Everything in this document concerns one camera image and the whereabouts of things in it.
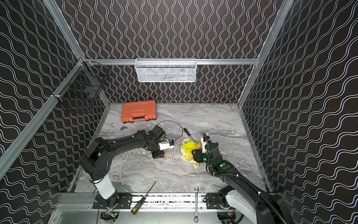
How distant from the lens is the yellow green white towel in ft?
2.87

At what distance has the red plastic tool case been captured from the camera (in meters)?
1.08

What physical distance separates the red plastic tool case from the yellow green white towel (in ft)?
1.14
